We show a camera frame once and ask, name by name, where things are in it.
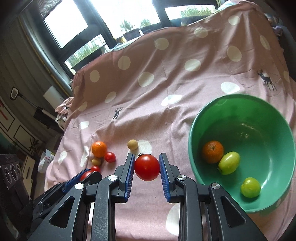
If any tomato of pair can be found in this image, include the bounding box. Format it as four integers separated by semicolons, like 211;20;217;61
80;170;93;181
134;154;160;181

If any red tomato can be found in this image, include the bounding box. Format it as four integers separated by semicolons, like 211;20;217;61
91;166;101;172
104;152;116;163

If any orange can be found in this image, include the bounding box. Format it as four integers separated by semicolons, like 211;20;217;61
91;141;107;158

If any green apple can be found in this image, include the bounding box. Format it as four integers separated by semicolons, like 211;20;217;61
218;152;240;175
240;177;261;198

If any large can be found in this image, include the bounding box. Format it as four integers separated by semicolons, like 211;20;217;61
201;141;224;164

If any tan longan beside orange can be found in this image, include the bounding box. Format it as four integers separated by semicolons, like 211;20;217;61
91;157;102;166

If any white printed paper bag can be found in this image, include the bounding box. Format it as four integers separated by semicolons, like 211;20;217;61
38;149;55;174

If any lone tan longan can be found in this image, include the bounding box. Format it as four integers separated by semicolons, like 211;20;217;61
127;139;138;151

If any black floor lamp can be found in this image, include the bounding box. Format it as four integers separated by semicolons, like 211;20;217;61
10;86;63;133

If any crumpled pink clothing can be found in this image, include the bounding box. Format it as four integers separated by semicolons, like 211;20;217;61
55;97;74;115

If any green plastic bowl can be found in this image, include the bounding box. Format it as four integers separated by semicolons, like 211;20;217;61
188;94;295;214

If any pink polka dot cloth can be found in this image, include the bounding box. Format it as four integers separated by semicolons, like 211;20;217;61
43;0;296;241

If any black framed window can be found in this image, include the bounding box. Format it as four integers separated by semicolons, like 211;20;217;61
29;1;222;78

